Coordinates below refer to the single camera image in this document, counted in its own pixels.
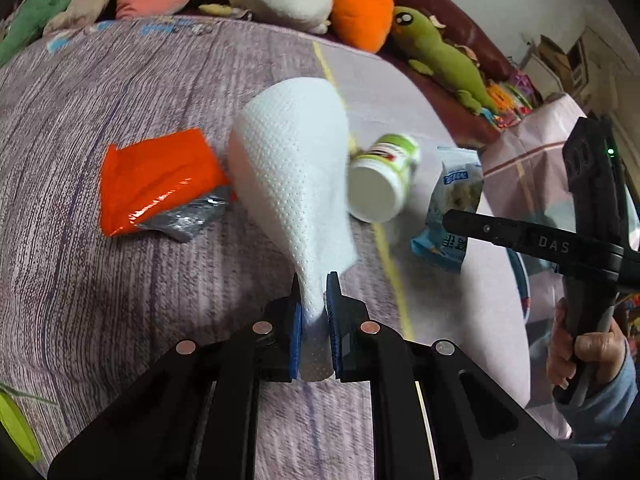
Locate dark red leather sofa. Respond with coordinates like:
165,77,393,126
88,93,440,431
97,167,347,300
199,0,516,149

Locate person's right hand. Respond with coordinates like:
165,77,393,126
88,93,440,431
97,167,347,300
547,298,627,389

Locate orange foil snack bag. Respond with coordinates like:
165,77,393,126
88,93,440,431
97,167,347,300
100,128,235,243

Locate blue trash bin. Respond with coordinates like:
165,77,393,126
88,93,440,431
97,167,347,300
506,248,532,323

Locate white green pill bottle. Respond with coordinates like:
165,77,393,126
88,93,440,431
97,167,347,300
347,133,421,223

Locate white paper napkin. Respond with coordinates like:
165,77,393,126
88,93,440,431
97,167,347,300
227,77,357,382

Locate orange round plush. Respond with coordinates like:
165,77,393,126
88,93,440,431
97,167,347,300
330,0,394,53

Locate green dinosaur plush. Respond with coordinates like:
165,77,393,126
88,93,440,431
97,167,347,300
390,6,499,115

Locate blue sleeve forearm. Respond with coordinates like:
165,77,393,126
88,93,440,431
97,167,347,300
554,356,638,462

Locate blue white snack packet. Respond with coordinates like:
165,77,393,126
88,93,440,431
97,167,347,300
410,146,484,274

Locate green crocodile plush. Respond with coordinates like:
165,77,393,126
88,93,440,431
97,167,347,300
1,0,72,66

